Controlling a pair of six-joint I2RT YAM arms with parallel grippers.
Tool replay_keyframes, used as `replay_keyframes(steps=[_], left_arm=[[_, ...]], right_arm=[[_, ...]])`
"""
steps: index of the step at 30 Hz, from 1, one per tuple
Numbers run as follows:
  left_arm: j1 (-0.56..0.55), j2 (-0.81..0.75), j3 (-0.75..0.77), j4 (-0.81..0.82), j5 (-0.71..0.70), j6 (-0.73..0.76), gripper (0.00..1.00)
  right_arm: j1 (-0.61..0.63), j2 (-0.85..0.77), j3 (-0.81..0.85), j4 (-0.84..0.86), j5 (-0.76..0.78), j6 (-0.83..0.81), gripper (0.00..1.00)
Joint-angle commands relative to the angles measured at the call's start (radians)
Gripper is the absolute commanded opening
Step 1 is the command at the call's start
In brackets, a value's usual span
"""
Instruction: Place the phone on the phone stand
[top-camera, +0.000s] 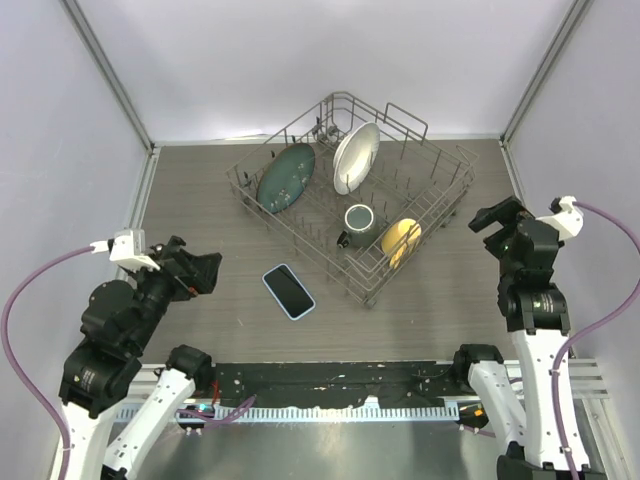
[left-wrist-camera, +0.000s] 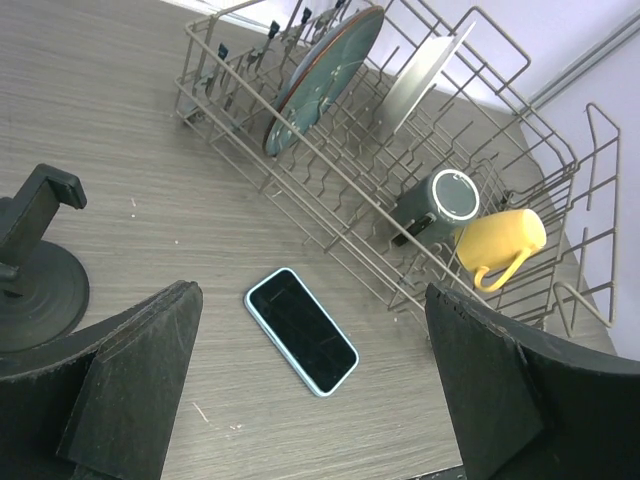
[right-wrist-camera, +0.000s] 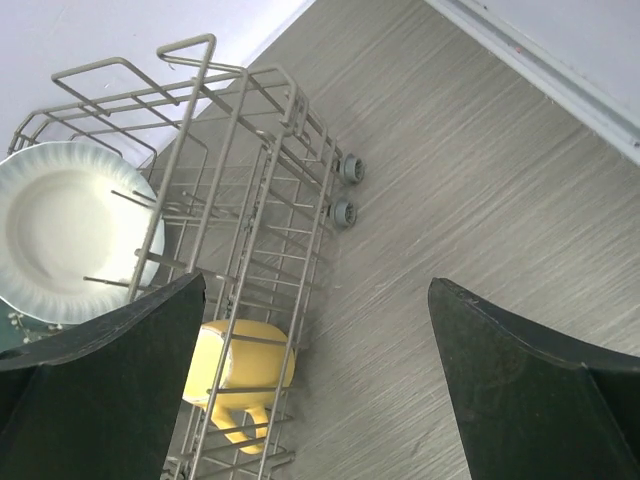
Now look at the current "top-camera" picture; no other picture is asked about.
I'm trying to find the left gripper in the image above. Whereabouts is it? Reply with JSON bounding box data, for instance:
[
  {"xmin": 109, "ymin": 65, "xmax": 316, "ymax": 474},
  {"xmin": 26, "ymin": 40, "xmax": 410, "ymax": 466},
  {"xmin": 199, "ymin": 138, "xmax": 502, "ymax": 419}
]
[{"xmin": 126, "ymin": 244, "xmax": 222, "ymax": 350}]

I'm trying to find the light blue smartphone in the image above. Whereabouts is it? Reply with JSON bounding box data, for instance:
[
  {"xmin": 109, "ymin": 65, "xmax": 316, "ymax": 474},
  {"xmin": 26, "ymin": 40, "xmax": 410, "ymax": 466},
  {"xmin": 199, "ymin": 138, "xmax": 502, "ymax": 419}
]
[{"xmin": 262, "ymin": 263, "xmax": 316, "ymax": 321}]

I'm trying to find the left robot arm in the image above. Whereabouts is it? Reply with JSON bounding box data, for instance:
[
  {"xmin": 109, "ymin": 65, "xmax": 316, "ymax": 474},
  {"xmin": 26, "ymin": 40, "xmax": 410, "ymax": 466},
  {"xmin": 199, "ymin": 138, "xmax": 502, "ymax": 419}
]
[{"xmin": 57, "ymin": 229, "xmax": 222, "ymax": 479}]

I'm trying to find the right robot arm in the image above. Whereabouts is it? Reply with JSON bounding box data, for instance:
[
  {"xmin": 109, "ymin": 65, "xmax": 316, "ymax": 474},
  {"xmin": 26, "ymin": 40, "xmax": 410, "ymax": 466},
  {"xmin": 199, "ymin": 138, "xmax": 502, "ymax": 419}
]
[{"xmin": 451, "ymin": 196, "xmax": 606, "ymax": 479}]

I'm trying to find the yellow cup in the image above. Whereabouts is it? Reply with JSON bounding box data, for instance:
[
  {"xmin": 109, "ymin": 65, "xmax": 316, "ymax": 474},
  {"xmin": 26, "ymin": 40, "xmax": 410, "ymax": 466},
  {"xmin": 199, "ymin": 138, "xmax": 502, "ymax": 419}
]
[{"xmin": 381, "ymin": 218, "xmax": 422, "ymax": 268}]

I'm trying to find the teal ceramic plate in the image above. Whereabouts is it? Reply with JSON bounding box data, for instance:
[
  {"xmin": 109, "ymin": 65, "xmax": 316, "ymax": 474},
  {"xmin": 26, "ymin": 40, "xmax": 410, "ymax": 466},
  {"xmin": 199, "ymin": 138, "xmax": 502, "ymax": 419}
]
[{"xmin": 256, "ymin": 143, "xmax": 315, "ymax": 214}]

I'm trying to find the dark green mug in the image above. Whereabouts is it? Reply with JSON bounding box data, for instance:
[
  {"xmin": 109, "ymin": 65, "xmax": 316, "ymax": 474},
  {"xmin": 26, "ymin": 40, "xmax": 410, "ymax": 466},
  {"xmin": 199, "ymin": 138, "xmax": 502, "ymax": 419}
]
[{"xmin": 336, "ymin": 204, "xmax": 383, "ymax": 248}]

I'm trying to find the white ceramic plate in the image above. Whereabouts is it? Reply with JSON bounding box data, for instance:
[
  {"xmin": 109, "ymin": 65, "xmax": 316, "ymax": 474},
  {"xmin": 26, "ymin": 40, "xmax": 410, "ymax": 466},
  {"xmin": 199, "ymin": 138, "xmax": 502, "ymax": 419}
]
[{"xmin": 333, "ymin": 122, "xmax": 380, "ymax": 195}]

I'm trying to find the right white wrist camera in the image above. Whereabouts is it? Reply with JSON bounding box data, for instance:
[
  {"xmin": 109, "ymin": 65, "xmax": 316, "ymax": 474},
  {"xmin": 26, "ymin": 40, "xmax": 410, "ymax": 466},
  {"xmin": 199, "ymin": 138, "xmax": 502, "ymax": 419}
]
[{"xmin": 548, "ymin": 196, "xmax": 584, "ymax": 241}]

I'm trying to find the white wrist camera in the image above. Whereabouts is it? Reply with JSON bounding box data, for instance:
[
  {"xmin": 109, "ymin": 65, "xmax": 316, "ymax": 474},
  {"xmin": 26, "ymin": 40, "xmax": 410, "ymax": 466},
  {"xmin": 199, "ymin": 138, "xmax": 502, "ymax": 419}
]
[
  {"xmin": 548, "ymin": 196, "xmax": 584, "ymax": 241},
  {"xmin": 90, "ymin": 229, "xmax": 160, "ymax": 272}
]

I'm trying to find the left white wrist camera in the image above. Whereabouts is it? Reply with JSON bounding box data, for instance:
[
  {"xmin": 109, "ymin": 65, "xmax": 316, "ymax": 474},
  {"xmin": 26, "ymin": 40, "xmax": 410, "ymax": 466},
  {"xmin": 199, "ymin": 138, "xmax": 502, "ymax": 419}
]
[{"xmin": 90, "ymin": 229, "xmax": 160, "ymax": 272}]

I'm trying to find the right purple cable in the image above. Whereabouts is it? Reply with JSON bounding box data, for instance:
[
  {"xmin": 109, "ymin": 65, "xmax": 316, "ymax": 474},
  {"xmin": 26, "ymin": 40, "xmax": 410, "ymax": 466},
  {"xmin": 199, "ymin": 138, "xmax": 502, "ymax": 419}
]
[{"xmin": 553, "ymin": 200, "xmax": 640, "ymax": 474}]

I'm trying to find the purple cable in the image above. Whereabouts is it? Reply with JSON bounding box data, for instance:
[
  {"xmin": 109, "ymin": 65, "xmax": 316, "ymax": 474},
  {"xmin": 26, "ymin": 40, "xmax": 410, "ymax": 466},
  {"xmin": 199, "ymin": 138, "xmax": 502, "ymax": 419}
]
[
  {"xmin": 553, "ymin": 200, "xmax": 640, "ymax": 474},
  {"xmin": 0, "ymin": 244, "xmax": 112, "ymax": 480}
]

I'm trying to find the grey wire dish rack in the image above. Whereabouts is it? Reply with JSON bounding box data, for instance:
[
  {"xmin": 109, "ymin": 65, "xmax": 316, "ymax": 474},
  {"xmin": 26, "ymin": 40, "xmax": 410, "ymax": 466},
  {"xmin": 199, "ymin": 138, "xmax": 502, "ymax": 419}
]
[{"xmin": 227, "ymin": 91, "xmax": 477, "ymax": 307}]

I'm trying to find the white slotted cable duct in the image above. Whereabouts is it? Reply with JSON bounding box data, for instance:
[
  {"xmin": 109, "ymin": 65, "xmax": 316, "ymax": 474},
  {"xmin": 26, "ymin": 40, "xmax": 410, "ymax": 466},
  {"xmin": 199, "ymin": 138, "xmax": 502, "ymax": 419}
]
[{"xmin": 116, "ymin": 397, "xmax": 459, "ymax": 424}]

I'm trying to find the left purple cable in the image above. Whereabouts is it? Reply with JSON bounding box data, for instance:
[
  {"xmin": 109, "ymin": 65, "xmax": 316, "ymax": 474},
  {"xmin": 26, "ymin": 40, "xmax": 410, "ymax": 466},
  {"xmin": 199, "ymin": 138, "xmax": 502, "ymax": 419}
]
[{"xmin": 0, "ymin": 244, "xmax": 112, "ymax": 480}]

